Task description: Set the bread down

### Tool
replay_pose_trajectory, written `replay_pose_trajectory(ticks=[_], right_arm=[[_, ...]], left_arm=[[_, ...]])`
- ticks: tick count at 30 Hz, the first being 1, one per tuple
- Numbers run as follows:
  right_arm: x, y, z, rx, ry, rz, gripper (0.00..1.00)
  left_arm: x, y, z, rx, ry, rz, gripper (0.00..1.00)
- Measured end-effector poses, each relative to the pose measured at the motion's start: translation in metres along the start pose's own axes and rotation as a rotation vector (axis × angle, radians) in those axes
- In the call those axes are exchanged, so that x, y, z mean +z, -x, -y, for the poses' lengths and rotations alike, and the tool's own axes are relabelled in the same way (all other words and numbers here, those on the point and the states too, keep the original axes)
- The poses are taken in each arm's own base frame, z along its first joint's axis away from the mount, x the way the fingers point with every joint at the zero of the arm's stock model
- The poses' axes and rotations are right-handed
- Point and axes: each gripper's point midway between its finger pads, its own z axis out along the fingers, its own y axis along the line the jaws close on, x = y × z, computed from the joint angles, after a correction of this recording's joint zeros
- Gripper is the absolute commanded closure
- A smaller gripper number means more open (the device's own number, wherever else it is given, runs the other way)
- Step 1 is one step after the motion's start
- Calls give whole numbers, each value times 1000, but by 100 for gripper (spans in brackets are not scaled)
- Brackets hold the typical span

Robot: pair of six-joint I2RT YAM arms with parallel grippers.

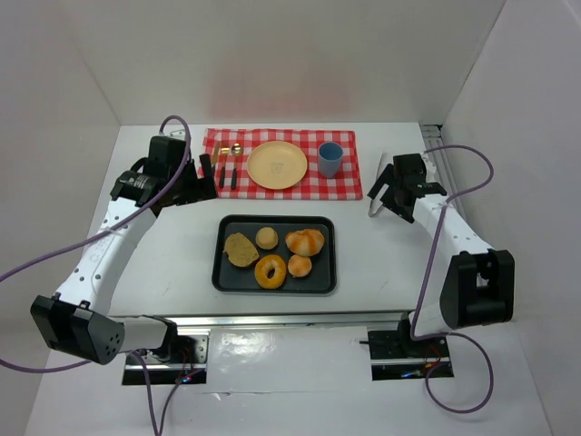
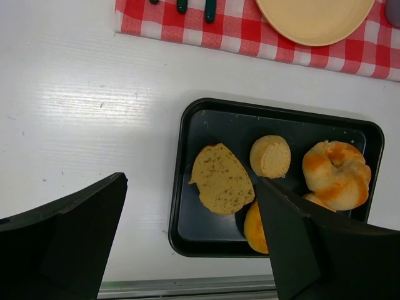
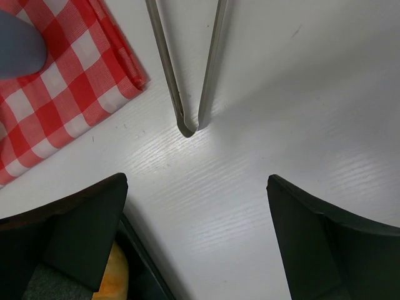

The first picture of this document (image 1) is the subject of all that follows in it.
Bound silver metal tongs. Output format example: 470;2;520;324
368;152;390;217

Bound small round tan muffin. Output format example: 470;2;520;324
255;227;279;250

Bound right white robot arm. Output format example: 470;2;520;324
368;153;516;342

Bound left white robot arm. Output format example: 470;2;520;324
30;135;217;365

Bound flat brown speckled bread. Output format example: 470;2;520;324
223;233;260;268

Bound red checkered cloth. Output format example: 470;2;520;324
202;128;363;201

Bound blue cup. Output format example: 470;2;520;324
318;142;343;178

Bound yellow plate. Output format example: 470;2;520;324
247;141;309;190

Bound large swirled orange bun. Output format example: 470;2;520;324
285;229;325;257

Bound small round orange bun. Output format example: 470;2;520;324
288;254;312;278

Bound gold knife black handle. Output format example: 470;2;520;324
211;141;222;171

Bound gold fork black handle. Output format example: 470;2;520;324
219;143;230;189

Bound gold spoon black handle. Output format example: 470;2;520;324
231;143;243;190

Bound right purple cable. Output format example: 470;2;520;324
409;144;496;414

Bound purple cable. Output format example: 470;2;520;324
409;144;496;414
0;114;194;436

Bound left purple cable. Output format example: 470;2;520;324
0;114;194;436

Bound orange ring donut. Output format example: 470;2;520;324
254;254;287;290

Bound aluminium front rail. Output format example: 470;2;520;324
108;310;409;329

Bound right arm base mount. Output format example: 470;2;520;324
359;331;454;382

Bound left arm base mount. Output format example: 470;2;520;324
139;328;210;386

